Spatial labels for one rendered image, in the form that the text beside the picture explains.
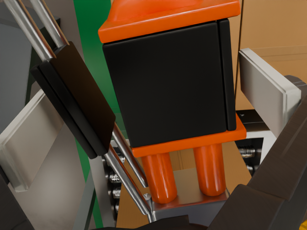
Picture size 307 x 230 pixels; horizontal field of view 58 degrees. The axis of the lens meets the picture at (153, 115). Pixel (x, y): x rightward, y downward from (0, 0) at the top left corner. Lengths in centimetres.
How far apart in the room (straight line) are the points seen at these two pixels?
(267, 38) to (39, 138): 88
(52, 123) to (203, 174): 11
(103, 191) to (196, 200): 97
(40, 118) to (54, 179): 184
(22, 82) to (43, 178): 129
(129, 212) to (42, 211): 149
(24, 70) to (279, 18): 76
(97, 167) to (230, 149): 50
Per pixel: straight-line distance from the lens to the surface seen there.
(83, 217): 153
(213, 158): 21
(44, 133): 18
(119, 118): 113
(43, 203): 219
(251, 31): 97
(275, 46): 101
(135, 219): 80
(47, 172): 199
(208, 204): 23
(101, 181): 115
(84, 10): 148
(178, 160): 96
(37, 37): 17
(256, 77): 16
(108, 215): 128
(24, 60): 79
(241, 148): 117
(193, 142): 18
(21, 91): 82
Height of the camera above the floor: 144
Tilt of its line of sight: 62 degrees down
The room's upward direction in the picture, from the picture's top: 178 degrees clockwise
